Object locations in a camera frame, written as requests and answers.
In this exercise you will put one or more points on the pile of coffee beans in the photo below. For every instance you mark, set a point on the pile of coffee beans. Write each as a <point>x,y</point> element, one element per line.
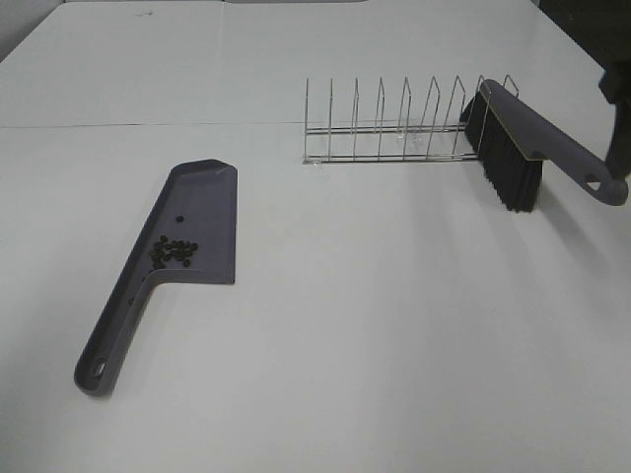
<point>167,251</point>

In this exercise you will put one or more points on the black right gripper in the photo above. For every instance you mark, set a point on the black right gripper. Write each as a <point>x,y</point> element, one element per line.
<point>615,87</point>

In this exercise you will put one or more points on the chrome wire dish rack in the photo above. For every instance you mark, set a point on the chrome wire dish rack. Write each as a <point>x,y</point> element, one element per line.
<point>388,129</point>

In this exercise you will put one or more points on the grey plastic dustpan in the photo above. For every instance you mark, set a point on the grey plastic dustpan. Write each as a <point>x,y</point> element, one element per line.
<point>199,201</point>

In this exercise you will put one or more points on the grey hand brush black bristles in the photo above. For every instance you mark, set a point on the grey hand brush black bristles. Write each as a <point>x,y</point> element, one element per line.
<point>512,141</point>

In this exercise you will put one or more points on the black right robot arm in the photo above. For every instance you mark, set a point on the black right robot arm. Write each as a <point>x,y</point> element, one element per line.
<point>602,30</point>

